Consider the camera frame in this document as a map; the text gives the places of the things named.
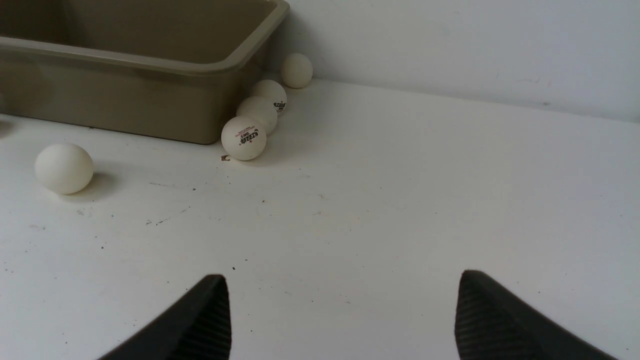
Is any white logo ball corner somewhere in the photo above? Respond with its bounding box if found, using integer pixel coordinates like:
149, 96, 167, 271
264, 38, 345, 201
221, 116, 267, 161

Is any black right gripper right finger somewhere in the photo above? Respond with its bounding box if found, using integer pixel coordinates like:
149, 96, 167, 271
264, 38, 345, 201
454, 269, 611, 360

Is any beige plastic bin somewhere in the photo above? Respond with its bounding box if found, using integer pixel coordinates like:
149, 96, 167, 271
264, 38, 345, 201
0, 0, 290, 145

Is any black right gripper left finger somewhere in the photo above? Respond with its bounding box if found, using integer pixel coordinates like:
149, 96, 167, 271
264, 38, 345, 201
101, 275, 233, 360

